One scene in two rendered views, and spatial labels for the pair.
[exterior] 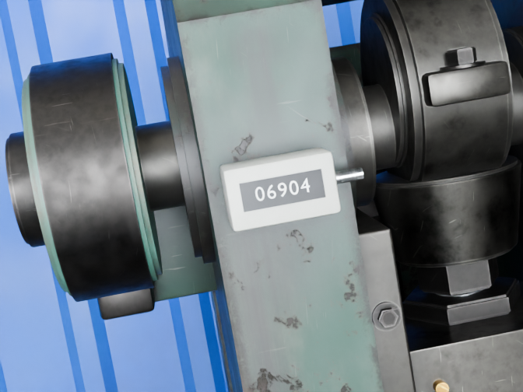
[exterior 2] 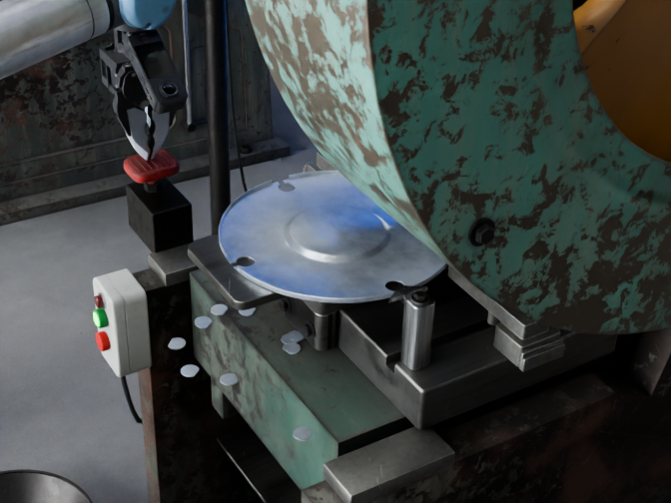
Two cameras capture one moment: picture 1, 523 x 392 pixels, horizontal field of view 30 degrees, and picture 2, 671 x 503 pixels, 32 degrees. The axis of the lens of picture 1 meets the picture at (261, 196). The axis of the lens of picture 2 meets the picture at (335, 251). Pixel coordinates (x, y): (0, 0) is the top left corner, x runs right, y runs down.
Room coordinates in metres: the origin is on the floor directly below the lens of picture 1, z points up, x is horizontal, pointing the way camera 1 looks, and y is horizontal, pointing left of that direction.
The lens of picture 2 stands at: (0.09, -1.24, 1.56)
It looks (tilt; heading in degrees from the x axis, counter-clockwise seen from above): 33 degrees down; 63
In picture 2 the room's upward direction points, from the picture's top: 2 degrees clockwise
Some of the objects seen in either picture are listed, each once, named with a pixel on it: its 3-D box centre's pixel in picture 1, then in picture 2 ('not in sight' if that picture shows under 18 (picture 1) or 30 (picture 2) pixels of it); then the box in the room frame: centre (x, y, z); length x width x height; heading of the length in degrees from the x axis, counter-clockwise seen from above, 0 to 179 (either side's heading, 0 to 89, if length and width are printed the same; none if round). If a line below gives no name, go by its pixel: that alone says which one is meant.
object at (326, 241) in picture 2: not in sight; (337, 232); (0.66, -0.16, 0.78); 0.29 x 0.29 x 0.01
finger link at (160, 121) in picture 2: not in sight; (152, 122); (0.54, 0.19, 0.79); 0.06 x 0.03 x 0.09; 95
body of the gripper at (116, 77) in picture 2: not in sight; (135, 53); (0.52, 0.19, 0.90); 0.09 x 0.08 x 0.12; 95
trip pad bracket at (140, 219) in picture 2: not in sight; (162, 246); (0.53, 0.14, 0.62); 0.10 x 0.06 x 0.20; 95
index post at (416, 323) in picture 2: not in sight; (417, 327); (0.67, -0.33, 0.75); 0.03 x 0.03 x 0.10; 5
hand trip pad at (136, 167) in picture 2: not in sight; (153, 184); (0.53, 0.16, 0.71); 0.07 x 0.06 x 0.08; 5
